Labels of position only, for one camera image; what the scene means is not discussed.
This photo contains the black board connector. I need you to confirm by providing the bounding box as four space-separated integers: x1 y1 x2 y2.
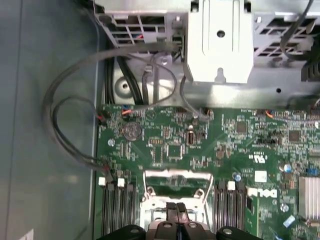
186 130 196 146

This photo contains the metal socket cover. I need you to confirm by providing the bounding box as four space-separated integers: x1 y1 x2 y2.
141 167 215 204

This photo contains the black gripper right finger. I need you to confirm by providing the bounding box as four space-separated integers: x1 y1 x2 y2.
176 201 261 240

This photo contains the wire locking lever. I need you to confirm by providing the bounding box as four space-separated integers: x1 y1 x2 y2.
202 197 213 226

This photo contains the black finned heat sink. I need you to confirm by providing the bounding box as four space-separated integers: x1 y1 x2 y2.
301 59 320 83

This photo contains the thin grey wire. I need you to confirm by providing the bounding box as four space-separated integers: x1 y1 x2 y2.
179 74 210 122

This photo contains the black RAM slot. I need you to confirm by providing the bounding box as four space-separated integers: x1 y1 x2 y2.
126 178 138 240
228 181 238 232
222 181 230 232
98 176 110 240
237 181 248 232
216 181 224 232
109 179 118 240
117 178 126 240

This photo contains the black square chip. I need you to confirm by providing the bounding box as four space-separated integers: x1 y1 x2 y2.
166 144 183 159

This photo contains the short grey cable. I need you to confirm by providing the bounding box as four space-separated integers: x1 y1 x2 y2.
51 96 111 176

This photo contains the silver chipset heat sink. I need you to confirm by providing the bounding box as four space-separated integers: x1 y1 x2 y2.
298 175 320 215

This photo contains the CPU socket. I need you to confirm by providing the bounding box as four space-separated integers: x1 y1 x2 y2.
139 194 210 240

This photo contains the flat grey cable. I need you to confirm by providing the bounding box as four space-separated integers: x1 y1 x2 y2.
279 0 316 61

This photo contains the green motherboard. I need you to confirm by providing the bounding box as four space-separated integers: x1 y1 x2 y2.
93 103 320 240

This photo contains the green RAM stick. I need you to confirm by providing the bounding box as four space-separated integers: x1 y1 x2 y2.
246 194 260 240

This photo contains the black cable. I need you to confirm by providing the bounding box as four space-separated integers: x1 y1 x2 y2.
117 56 141 105

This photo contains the black PC case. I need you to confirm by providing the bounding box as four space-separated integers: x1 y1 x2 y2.
0 0 320 240

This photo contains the long grey cable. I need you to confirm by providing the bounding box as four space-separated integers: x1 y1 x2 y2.
42 41 177 176

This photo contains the round coin battery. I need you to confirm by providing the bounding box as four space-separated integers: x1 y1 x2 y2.
122 121 143 141

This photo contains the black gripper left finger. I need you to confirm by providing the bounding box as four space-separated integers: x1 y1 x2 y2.
102 201 180 240

